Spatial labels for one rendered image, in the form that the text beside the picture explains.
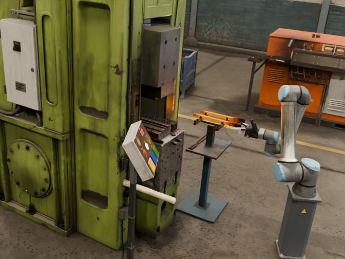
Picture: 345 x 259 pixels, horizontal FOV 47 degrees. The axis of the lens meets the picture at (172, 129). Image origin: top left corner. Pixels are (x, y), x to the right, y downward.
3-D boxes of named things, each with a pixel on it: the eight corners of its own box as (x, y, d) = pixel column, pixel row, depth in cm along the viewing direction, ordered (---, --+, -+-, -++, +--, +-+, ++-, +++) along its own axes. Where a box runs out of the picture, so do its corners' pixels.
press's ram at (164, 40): (182, 76, 319) (186, 25, 303) (157, 88, 287) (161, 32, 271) (138, 67, 336) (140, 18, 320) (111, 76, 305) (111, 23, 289)
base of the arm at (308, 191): (312, 186, 325) (315, 176, 321) (319, 199, 308) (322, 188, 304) (289, 184, 326) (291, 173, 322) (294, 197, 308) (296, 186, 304)
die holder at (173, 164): (180, 175, 353) (185, 129, 335) (158, 195, 322) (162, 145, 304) (128, 158, 376) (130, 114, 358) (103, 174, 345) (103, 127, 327)
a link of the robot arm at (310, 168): (320, 185, 307) (325, 166, 300) (300, 186, 304) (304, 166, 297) (310, 176, 321) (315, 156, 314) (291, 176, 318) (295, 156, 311)
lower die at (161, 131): (170, 133, 326) (171, 123, 322) (157, 141, 309) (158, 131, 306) (128, 121, 343) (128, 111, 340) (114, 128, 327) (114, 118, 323)
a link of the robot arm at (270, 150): (278, 157, 339) (281, 144, 334) (265, 157, 336) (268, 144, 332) (273, 152, 347) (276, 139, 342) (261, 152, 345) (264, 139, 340)
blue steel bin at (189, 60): (196, 86, 762) (199, 48, 733) (184, 98, 692) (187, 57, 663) (138, 76, 793) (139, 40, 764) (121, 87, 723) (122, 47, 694)
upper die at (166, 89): (173, 92, 311) (174, 80, 308) (160, 98, 295) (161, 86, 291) (129, 81, 329) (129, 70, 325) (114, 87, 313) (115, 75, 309)
